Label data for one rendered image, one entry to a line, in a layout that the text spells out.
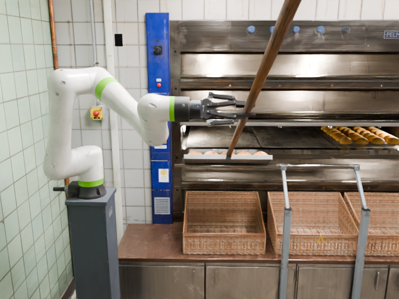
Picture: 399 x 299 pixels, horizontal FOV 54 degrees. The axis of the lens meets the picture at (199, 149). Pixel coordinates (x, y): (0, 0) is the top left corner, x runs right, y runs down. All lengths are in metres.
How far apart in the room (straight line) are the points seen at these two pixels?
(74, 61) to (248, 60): 1.24
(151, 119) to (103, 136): 1.62
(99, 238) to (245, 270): 1.09
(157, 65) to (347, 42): 1.35
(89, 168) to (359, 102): 1.98
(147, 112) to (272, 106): 1.62
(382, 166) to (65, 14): 2.56
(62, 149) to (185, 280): 1.34
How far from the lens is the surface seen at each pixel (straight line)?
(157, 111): 1.41
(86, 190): 2.00
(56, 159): 1.85
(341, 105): 3.02
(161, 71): 2.84
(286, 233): 2.56
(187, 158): 2.42
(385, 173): 3.28
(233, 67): 2.85
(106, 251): 2.08
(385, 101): 3.15
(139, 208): 3.14
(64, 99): 1.73
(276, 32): 0.89
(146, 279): 2.78
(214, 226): 3.05
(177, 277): 2.75
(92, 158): 1.94
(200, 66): 2.85
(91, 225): 2.03
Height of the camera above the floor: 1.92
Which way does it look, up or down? 15 degrees down
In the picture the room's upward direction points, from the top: straight up
